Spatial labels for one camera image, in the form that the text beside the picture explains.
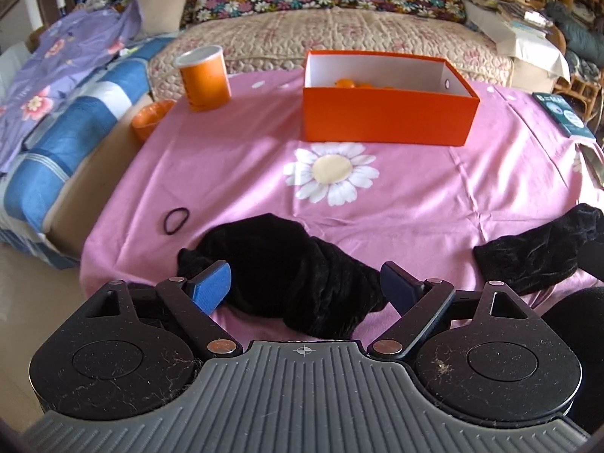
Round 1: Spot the black velvet cloth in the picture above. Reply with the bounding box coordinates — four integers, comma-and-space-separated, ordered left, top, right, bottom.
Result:
177, 214, 388, 339

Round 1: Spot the pink floral bedsheet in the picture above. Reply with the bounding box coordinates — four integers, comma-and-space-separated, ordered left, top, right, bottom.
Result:
79, 67, 604, 346

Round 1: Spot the black velvet sleeve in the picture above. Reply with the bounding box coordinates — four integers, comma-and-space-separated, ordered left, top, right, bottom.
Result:
472, 203, 603, 296

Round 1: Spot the small orange bowl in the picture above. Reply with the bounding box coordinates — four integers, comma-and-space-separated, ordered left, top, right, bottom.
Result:
130, 99, 176, 142

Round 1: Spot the orange cardboard box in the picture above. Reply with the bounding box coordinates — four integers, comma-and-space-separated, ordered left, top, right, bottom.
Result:
302, 50, 480, 146

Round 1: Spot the blue white striped blanket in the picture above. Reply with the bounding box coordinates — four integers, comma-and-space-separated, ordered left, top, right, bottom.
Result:
1, 37, 172, 269

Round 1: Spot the orange fruit in box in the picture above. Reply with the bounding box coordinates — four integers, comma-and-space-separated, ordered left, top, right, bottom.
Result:
355, 83, 395, 90
335, 78, 356, 89

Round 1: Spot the orange cup white rim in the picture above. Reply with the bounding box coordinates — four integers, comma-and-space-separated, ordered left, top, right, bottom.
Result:
174, 45, 231, 111

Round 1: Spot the teal book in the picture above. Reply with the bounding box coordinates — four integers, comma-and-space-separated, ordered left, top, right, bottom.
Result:
532, 92, 596, 140

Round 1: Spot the white cloth covered side table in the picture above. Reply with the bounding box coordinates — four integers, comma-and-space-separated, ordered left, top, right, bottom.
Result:
464, 0, 570, 93

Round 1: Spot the beige quilted bedspread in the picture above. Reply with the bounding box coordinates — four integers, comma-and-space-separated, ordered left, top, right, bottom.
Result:
148, 8, 514, 100

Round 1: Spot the purple floral cloth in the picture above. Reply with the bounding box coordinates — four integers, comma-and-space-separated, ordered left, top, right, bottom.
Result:
1, 2, 141, 174

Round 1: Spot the cream cushion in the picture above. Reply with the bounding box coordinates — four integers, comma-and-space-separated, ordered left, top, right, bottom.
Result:
136, 0, 186, 39

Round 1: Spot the black hair tie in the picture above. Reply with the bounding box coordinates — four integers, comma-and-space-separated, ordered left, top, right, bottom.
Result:
163, 206, 192, 236

